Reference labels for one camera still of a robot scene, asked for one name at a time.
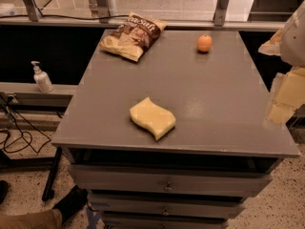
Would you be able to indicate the sea salt chips bag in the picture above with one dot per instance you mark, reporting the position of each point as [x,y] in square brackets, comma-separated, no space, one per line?
[134,37]

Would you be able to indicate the person's leg tan trousers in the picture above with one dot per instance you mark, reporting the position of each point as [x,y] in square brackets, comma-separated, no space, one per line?
[50,219]

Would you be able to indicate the yellow wavy sponge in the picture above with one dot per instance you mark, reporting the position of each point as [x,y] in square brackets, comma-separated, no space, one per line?
[153,118]

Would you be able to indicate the white pump dispenser bottle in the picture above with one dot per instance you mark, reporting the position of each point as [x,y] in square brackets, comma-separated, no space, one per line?
[41,78]

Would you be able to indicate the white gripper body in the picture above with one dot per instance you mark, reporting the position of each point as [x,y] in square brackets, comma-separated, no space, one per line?
[294,38]

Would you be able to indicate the black table leg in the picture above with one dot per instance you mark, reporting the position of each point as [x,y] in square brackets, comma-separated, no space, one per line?
[48,192]

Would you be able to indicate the orange fruit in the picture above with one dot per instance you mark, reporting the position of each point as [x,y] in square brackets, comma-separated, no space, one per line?
[204,43]

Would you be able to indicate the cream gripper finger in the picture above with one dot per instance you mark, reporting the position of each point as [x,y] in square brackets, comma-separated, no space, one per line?
[272,46]
[286,96]

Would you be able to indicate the black shoe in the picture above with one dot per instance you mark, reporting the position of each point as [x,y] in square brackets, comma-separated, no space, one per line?
[73,202]

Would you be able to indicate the grey drawer cabinet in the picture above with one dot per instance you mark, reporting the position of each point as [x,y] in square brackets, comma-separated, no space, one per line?
[177,140]

